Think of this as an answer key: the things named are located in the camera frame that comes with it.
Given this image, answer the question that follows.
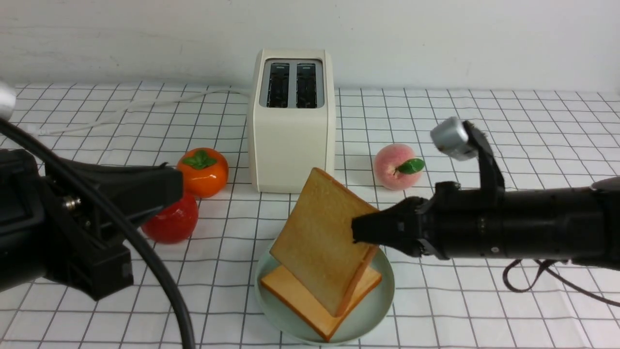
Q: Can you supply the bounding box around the white power cable with plug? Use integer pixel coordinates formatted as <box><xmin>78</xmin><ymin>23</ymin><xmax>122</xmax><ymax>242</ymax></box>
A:
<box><xmin>29</xmin><ymin>88</ymin><xmax>250</xmax><ymax>136</ymax></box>

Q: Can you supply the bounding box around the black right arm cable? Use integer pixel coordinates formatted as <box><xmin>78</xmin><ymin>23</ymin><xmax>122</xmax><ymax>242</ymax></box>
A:
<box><xmin>502</xmin><ymin>258</ymin><xmax>620</xmax><ymax>308</ymax></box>

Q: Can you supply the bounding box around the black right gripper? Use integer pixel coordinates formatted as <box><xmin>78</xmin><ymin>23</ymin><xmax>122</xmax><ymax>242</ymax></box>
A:
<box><xmin>351</xmin><ymin>182</ymin><xmax>485</xmax><ymax>260</ymax></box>

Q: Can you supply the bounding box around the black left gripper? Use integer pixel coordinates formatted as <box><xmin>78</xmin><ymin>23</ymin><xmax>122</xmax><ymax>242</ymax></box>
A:
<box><xmin>0</xmin><ymin>149</ymin><xmax>184</xmax><ymax>301</ymax></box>

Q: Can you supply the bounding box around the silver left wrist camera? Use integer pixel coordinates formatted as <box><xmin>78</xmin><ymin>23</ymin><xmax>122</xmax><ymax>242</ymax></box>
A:
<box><xmin>0</xmin><ymin>81</ymin><xmax>17</xmax><ymax>121</ymax></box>

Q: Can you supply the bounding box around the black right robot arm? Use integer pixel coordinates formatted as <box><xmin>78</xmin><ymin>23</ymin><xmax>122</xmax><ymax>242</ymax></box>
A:
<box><xmin>351</xmin><ymin>177</ymin><xmax>620</xmax><ymax>271</ymax></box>

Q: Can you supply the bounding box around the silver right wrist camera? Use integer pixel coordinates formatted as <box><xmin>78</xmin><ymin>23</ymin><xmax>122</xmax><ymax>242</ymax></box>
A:
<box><xmin>430</xmin><ymin>117</ymin><xmax>478</xmax><ymax>161</ymax></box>

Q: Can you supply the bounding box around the red apple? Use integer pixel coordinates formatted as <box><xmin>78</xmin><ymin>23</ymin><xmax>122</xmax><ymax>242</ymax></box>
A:
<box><xmin>141</xmin><ymin>192</ymin><xmax>199</xmax><ymax>244</ymax></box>

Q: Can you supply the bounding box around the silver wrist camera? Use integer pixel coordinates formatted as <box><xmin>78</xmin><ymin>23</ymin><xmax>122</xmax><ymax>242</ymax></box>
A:
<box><xmin>0</xmin><ymin>81</ymin><xmax>17</xmax><ymax>121</ymax></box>
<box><xmin>430</xmin><ymin>117</ymin><xmax>478</xmax><ymax>161</ymax></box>

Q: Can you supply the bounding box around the cream white toaster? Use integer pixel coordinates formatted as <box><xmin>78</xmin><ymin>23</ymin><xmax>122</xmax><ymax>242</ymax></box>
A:
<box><xmin>247</xmin><ymin>49</ymin><xmax>337</xmax><ymax>193</ymax></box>

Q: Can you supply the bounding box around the orange persimmon with leaf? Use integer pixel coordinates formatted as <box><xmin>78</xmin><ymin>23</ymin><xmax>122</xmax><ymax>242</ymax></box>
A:
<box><xmin>176</xmin><ymin>147</ymin><xmax>230</xmax><ymax>199</ymax></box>

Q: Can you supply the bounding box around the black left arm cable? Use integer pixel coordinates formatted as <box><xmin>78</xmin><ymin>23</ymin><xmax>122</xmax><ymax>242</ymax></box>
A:
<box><xmin>0</xmin><ymin>118</ymin><xmax>196</xmax><ymax>349</ymax></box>

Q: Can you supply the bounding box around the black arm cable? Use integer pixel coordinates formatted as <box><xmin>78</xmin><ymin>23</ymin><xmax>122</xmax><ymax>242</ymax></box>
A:
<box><xmin>0</xmin><ymin>118</ymin><xmax>196</xmax><ymax>349</ymax></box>
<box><xmin>502</xmin><ymin>258</ymin><xmax>620</xmax><ymax>308</ymax></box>

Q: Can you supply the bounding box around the toast slice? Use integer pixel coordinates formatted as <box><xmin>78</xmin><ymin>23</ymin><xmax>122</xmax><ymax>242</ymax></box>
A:
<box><xmin>260</xmin><ymin>252</ymin><xmax>383</xmax><ymax>343</ymax></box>
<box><xmin>270</xmin><ymin>168</ymin><xmax>378</xmax><ymax>317</ymax></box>

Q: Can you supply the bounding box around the pink peach with leaf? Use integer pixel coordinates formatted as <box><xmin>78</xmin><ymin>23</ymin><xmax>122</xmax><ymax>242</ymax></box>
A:
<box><xmin>374</xmin><ymin>143</ymin><xmax>426</xmax><ymax>191</ymax></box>

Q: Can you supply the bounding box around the light green plate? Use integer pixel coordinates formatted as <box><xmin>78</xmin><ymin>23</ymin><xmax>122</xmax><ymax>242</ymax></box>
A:
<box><xmin>254</xmin><ymin>238</ymin><xmax>395</xmax><ymax>346</ymax></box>

